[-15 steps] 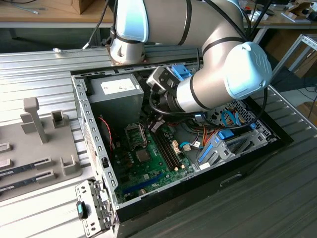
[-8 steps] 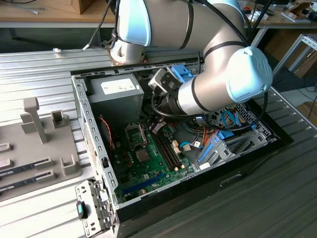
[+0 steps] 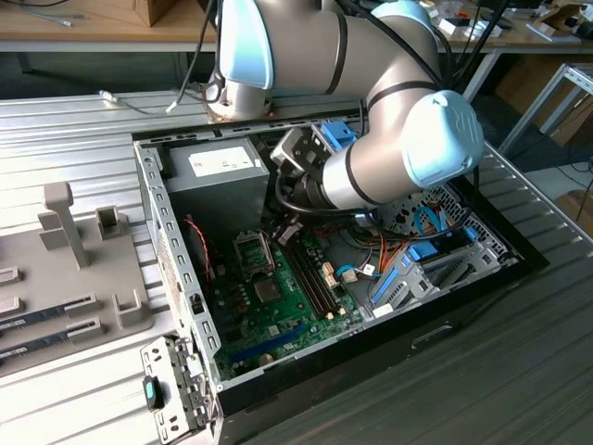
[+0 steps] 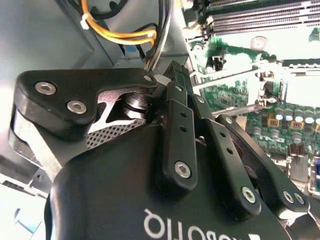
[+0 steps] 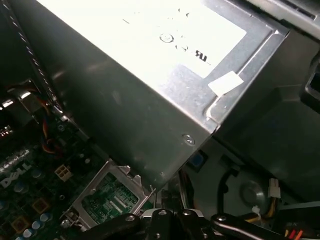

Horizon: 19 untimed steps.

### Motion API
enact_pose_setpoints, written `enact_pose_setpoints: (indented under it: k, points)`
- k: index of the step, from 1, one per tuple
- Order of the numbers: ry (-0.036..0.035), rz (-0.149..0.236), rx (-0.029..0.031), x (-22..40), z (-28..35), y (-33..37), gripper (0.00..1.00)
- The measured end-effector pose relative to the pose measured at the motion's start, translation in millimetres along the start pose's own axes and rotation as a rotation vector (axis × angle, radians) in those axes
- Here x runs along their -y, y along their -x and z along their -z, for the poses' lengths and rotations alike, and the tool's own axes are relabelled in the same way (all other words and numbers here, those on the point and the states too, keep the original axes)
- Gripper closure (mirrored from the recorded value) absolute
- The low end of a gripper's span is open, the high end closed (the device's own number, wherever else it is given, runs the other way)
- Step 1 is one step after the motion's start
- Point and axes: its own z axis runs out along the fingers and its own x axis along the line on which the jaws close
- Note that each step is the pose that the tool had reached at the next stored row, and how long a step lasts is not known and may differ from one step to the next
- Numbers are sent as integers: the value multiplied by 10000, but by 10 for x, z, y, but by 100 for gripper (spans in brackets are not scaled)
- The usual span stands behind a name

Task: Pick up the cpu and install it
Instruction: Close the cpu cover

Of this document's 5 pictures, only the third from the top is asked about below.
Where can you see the CPU with silver top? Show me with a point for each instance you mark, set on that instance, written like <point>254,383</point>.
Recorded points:
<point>268,291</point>

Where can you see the white camera with black bracket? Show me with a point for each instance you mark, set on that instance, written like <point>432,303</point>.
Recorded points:
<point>296,148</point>
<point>363,218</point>

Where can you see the black RAM slot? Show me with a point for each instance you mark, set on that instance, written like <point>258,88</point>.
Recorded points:
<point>303,283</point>
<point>309,281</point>
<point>314,279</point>
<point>319,278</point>

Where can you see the black PC case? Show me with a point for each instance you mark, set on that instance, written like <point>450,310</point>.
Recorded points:
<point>352,366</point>

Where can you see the perforated metal disk bay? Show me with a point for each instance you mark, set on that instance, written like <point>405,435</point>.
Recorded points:
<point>491,250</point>

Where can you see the large brown cardboard box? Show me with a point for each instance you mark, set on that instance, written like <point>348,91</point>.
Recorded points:
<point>579,125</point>

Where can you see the blue plastic rail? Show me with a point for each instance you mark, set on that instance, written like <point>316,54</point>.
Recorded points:
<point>387,283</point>

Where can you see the aluminium profile frame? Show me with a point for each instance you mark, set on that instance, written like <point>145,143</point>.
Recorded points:
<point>533,110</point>

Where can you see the CPU socket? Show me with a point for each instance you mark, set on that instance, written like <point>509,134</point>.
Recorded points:
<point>252,297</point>

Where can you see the grey parts rack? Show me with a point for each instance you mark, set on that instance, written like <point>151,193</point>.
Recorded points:
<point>46,278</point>

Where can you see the blue expansion slot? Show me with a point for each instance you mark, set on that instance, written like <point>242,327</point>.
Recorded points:
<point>266,344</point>

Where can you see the grey power supply unit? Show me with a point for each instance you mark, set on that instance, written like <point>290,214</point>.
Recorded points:
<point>218,194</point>

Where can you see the blue drive bay latch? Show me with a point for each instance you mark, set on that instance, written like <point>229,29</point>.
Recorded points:
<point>340,134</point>

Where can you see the open cardboard box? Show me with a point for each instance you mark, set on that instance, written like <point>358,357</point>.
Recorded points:
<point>551,16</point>

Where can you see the wooden desk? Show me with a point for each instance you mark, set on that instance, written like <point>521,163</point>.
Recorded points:
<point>92,32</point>

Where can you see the green motherboard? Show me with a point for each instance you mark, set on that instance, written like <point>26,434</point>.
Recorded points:
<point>278,324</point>

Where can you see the black latch with teal stripe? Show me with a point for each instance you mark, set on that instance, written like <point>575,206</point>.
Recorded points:
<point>153,391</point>

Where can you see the dark RAM stick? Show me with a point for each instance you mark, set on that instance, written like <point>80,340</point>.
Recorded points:
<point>32,316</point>
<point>32,345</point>

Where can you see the black slanted pole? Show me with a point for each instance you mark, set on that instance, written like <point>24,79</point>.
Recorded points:
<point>482,34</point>

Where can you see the hard disk in blue carrier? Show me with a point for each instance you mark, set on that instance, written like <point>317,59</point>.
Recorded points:
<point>424,252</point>

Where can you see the small white box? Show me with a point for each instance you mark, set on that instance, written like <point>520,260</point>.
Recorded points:
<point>449,25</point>

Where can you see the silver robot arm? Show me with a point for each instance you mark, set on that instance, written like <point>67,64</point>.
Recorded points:
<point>370,46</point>

